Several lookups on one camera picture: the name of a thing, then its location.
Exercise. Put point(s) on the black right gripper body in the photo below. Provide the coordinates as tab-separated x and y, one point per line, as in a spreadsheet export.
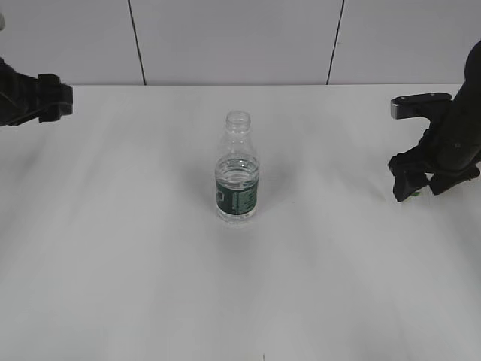
450	154

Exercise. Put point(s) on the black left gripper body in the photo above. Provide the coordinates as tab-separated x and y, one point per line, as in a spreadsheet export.
25	98

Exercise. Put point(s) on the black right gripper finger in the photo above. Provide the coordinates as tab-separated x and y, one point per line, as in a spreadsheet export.
408	182
440	183

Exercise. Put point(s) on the clear plastic water bottle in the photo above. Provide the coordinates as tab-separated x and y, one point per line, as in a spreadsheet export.
237	170

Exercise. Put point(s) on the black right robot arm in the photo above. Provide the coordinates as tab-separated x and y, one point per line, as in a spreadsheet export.
464	109

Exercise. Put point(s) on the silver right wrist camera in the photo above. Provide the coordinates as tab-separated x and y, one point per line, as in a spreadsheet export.
431	106

